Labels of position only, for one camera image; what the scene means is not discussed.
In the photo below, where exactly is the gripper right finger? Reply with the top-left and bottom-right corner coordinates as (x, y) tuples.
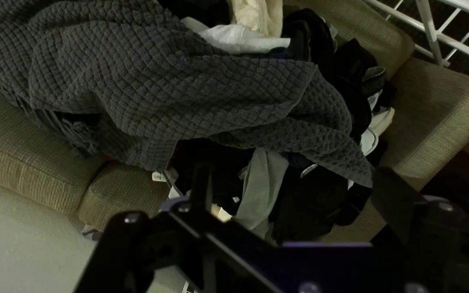
(371, 167), (469, 293)

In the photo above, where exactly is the light grey garment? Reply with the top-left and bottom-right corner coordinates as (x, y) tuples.
(233, 148), (290, 241)

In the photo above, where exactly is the beige fabric sofa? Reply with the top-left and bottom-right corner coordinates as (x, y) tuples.
(0, 0), (469, 245)

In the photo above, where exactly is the white garment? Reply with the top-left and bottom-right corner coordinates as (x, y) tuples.
(359, 90), (396, 157)
(181, 16), (292, 56)

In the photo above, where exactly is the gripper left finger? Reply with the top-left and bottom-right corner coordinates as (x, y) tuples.
(74, 163), (284, 293)

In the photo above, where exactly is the cream fluffy blanket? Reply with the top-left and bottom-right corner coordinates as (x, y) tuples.
(227, 0), (285, 38)

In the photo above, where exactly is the heap of black clothes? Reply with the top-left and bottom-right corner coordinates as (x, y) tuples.
(159, 0), (398, 245)

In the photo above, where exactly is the dark grey waffle knit blanket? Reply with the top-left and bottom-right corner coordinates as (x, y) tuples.
(0, 0), (374, 188)

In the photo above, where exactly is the white metal rack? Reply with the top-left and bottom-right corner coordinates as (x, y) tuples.
(363, 0), (469, 70)

